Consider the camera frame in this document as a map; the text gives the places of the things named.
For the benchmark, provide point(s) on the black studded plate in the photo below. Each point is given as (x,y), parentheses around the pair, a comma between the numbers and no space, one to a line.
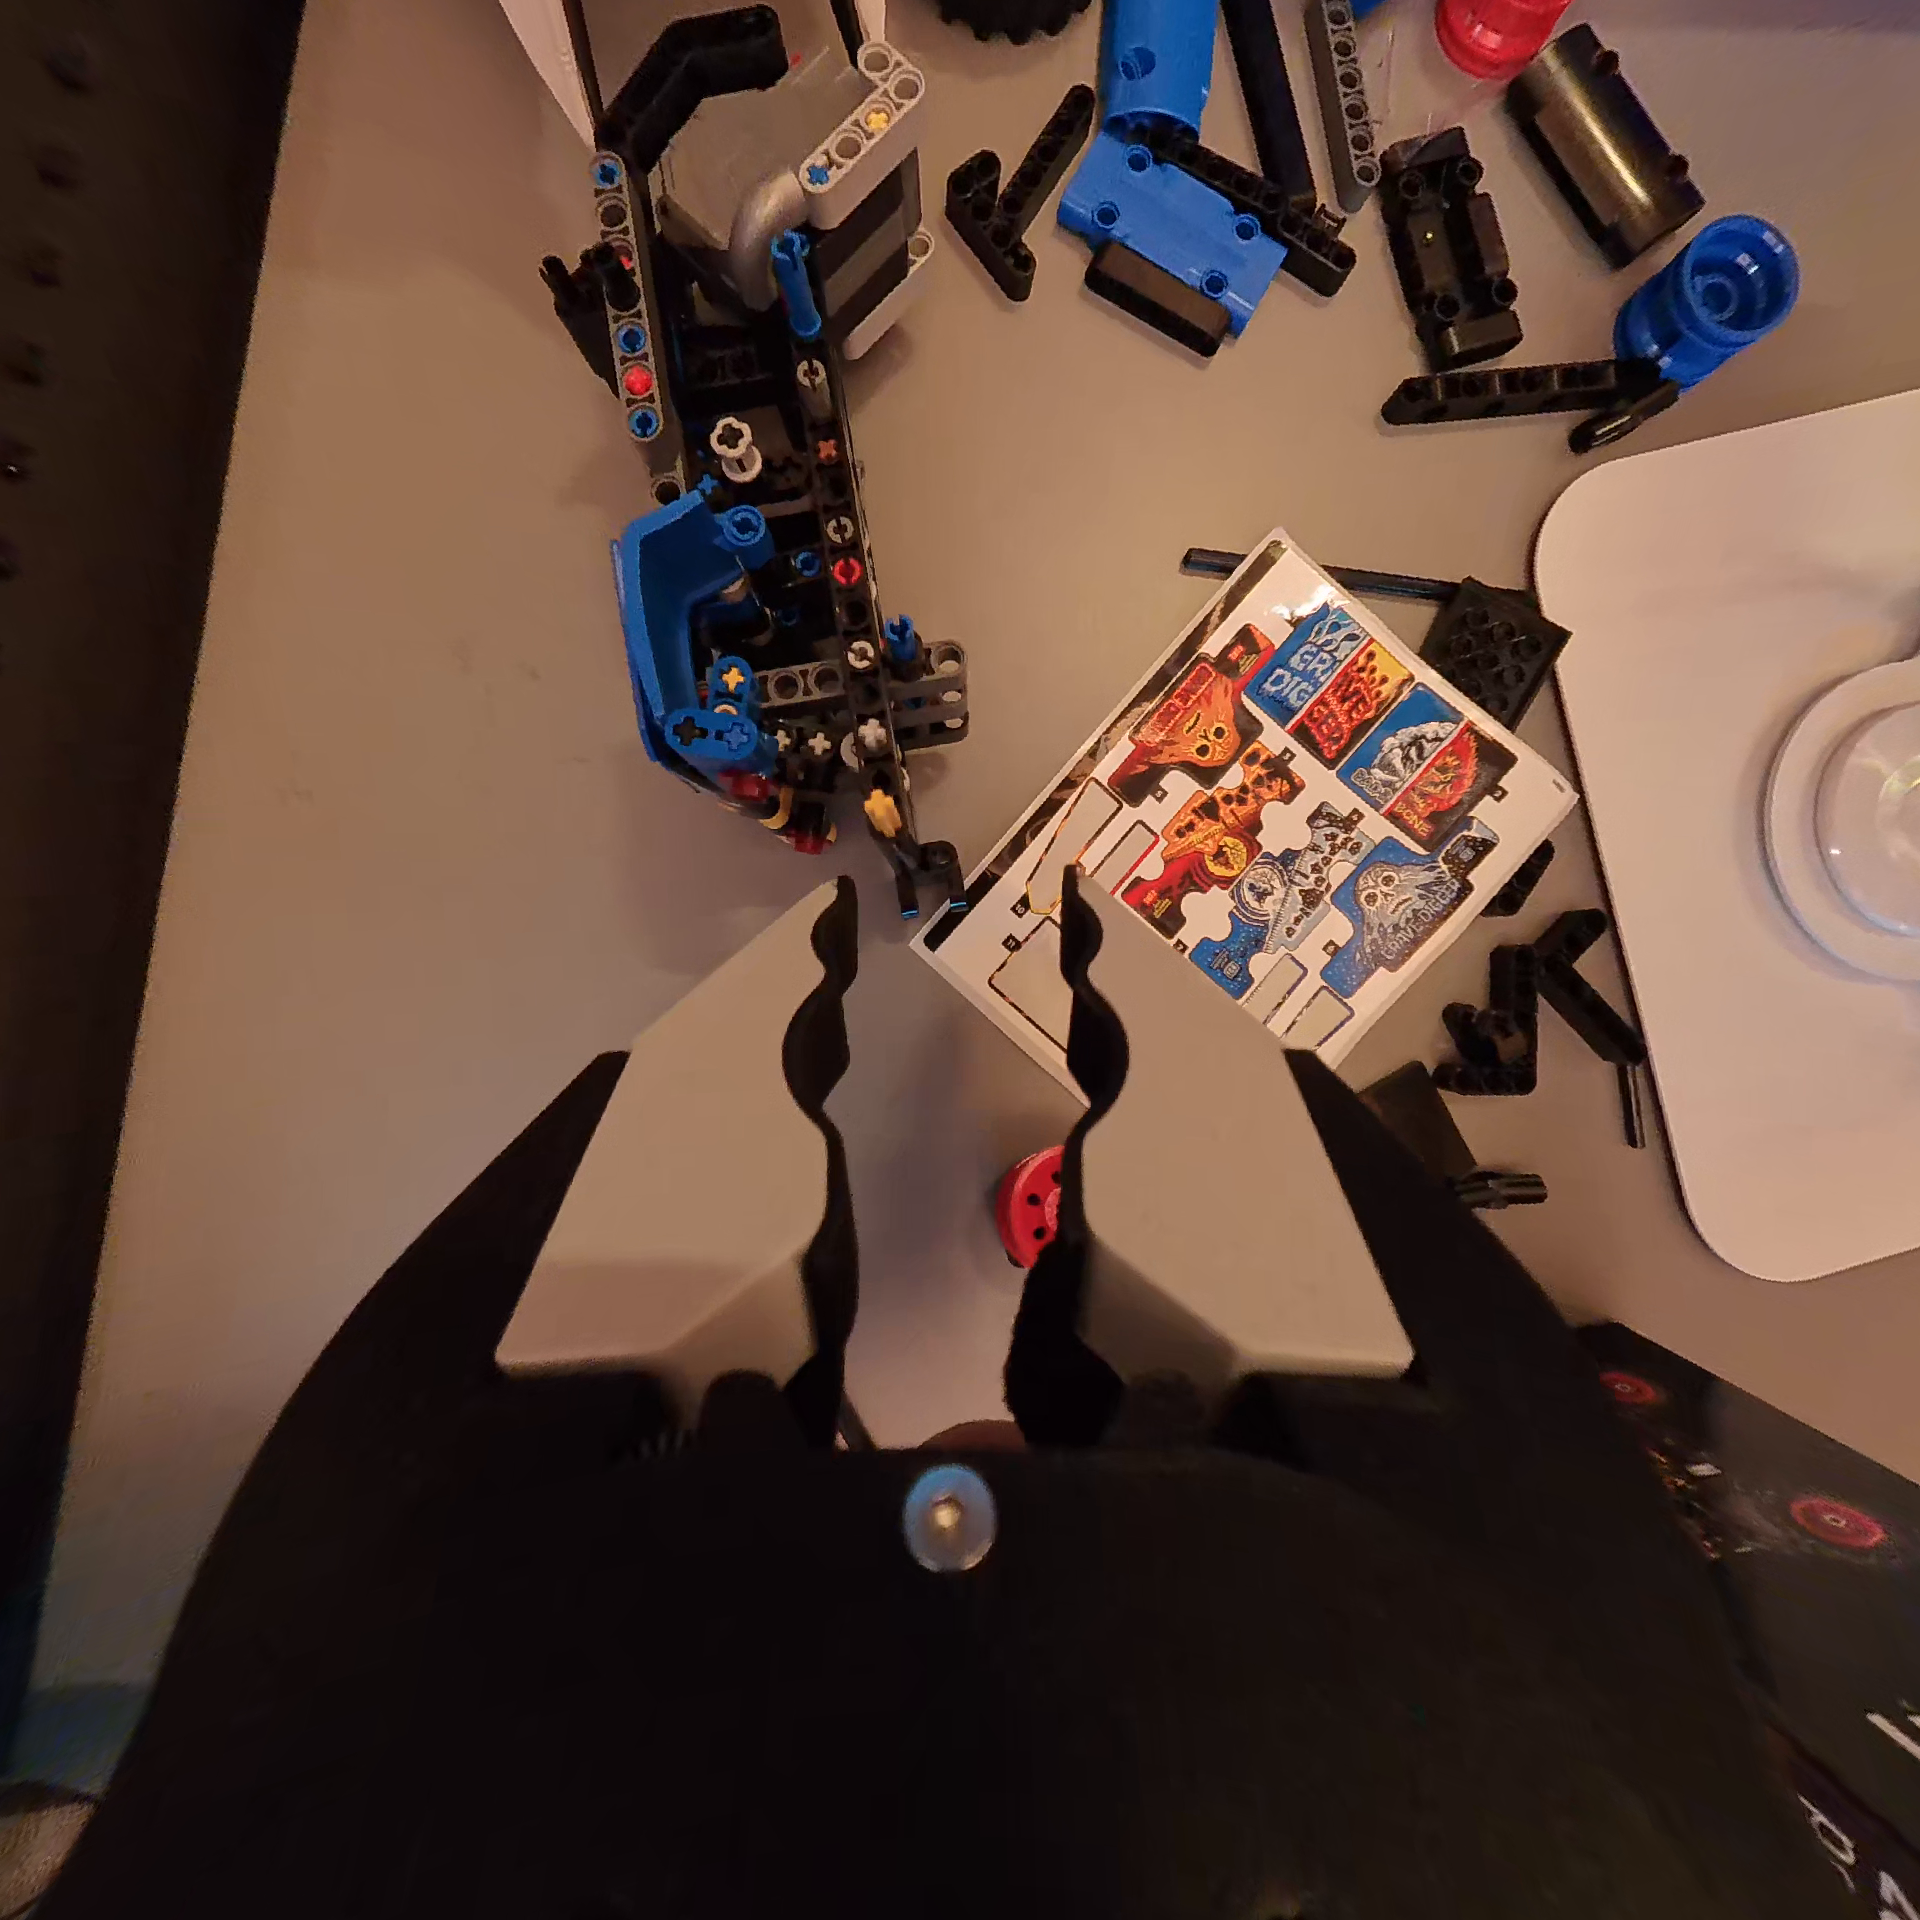
(1498,653)

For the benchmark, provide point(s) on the large black frame assembly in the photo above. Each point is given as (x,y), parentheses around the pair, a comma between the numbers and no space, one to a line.
(1418,1119)

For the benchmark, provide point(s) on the small black connector piece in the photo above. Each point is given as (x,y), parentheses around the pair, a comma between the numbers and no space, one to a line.
(1520,878)

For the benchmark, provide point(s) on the black blue toy car chassis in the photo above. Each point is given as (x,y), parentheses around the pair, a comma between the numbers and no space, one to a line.
(810,495)

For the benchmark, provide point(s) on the blue toy wheel hub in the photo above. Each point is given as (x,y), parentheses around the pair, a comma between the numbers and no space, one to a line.
(1711,300)

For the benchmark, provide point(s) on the black holed beam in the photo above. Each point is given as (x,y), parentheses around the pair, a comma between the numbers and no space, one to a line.
(1260,203)

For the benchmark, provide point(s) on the black toy set box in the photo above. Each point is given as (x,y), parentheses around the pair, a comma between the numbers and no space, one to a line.
(1800,1575)

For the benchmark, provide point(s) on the blue curved panel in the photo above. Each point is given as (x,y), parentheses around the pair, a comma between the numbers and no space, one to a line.
(1155,226)
(1155,68)

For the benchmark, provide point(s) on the black angled beam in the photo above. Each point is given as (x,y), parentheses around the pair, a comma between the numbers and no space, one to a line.
(1515,395)

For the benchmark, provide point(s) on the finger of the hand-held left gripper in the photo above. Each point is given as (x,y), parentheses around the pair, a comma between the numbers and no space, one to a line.
(546,60)
(868,19)

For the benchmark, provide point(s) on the chunky black holed brick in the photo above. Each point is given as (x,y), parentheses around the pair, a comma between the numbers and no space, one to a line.
(1447,247)

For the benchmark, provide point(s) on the short black beam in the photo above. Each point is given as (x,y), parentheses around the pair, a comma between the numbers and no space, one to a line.
(1004,203)
(1155,300)

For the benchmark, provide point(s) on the grey holed beam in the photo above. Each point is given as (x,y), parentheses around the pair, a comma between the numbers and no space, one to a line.
(1343,90)

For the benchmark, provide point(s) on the grey desk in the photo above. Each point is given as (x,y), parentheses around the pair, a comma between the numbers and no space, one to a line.
(451,826)

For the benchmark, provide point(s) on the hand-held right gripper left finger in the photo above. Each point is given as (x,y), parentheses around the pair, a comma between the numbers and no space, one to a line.
(660,1200)

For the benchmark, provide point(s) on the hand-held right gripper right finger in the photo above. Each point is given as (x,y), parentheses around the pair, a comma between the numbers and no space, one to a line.
(1243,1200)

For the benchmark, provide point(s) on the black holed frame pieces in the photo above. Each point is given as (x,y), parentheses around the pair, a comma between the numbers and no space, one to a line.
(1515,1021)

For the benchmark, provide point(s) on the long thin black beam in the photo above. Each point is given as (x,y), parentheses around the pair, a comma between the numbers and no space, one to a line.
(1266,90)

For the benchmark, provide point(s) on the colourful sticker sheet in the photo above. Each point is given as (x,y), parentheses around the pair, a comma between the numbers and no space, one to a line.
(1243,810)

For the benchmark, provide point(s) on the black toy tire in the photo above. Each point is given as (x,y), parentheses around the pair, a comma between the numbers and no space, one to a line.
(1012,15)

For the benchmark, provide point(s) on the red toy wheel hub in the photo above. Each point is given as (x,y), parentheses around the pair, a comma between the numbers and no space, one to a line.
(1032,1207)
(1500,30)

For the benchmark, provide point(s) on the black curved panel piece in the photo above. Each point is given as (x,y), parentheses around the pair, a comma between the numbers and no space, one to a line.
(1604,143)

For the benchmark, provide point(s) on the white book stand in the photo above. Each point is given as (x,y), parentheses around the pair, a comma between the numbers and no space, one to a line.
(1694,630)

